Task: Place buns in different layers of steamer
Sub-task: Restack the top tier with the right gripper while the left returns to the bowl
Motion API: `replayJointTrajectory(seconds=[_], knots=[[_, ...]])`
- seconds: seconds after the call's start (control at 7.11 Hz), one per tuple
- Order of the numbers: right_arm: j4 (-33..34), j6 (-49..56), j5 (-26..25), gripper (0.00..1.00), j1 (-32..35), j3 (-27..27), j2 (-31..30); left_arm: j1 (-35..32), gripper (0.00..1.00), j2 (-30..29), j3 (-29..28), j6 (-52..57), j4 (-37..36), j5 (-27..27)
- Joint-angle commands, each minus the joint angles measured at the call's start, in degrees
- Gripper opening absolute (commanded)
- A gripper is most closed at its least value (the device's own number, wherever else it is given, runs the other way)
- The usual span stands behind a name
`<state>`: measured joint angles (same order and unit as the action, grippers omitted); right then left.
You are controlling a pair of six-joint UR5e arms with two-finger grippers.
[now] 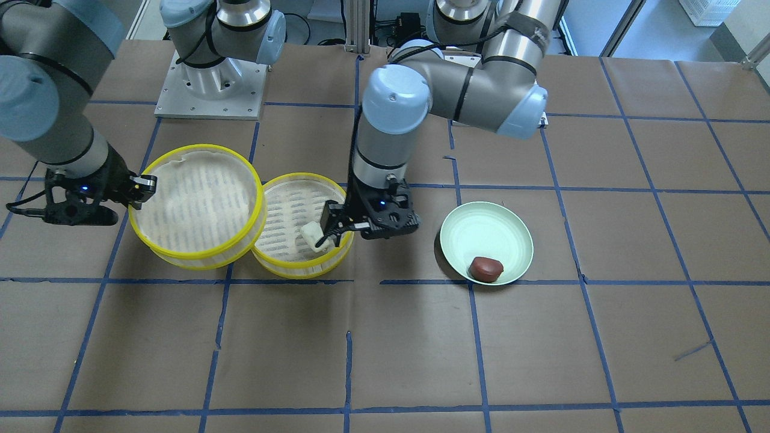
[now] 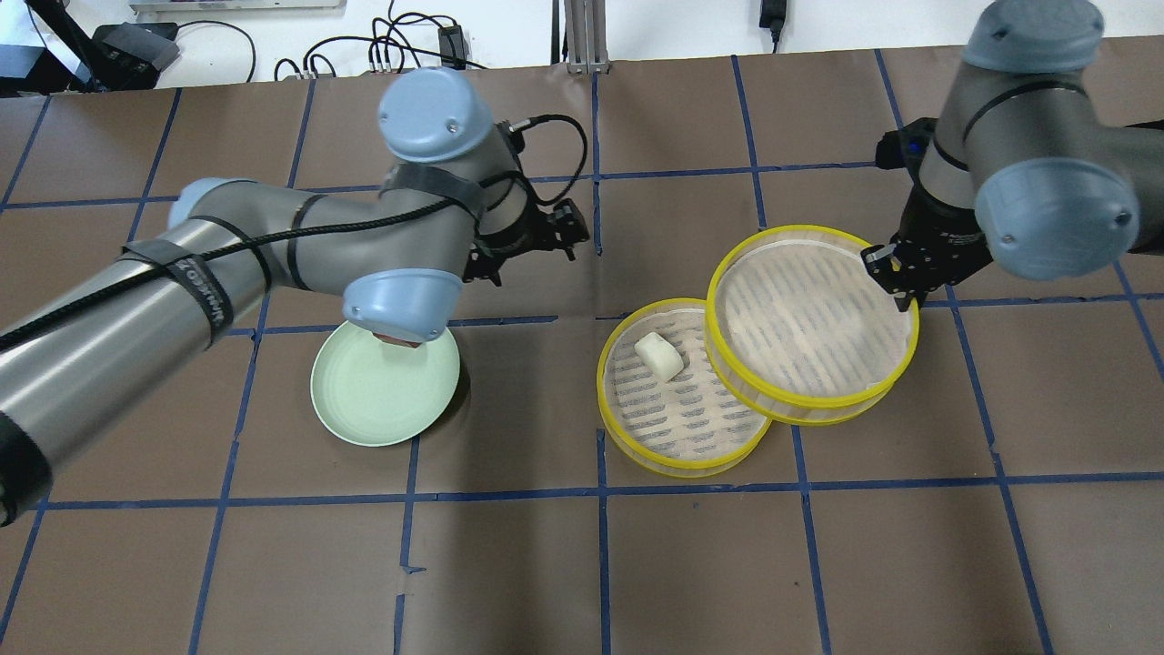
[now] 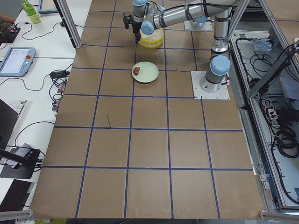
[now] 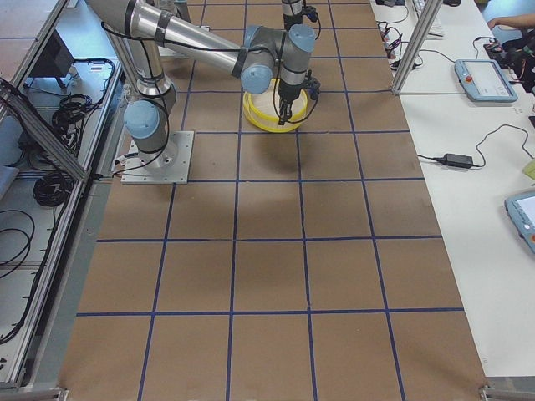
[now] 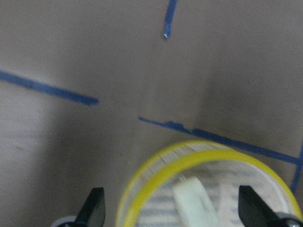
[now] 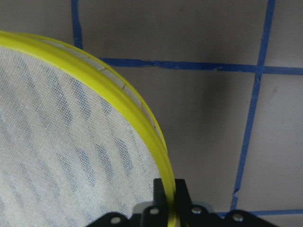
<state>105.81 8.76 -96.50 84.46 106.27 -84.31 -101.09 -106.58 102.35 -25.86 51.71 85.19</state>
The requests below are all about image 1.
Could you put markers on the yellow bamboo steamer top layer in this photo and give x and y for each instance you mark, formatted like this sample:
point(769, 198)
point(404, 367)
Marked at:
point(198, 207)

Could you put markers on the yellow bamboo steamer layer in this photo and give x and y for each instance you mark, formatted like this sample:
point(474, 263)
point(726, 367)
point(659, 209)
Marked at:
point(301, 240)
point(198, 207)

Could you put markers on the yellow bamboo steamer bottom layer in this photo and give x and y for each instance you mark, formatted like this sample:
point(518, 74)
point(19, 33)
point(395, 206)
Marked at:
point(301, 240)

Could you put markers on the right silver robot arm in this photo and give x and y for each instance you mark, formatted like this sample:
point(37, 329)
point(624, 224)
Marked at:
point(54, 54)

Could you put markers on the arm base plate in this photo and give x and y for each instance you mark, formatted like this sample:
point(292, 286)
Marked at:
point(232, 90)
point(543, 122)

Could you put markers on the white steamer cloth liner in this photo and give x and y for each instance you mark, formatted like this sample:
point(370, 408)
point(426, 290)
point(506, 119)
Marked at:
point(198, 201)

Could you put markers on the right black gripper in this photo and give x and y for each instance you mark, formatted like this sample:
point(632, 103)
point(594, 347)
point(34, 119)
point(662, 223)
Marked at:
point(114, 174)

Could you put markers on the brown bun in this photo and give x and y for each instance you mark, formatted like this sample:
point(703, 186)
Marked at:
point(485, 269)

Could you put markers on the white cloth liner lower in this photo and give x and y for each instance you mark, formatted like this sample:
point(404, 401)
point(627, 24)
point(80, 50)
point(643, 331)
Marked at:
point(295, 222)

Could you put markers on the light green bowl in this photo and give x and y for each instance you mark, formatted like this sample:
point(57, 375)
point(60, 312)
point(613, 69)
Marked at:
point(486, 229)

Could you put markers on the white steamed bun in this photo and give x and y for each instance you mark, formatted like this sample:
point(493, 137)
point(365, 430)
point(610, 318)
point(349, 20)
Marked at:
point(314, 237)

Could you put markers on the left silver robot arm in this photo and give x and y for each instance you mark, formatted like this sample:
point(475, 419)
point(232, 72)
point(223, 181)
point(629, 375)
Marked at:
point(478, 67)

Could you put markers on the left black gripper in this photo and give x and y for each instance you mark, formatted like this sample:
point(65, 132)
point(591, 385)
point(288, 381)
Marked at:
point(338, 216)

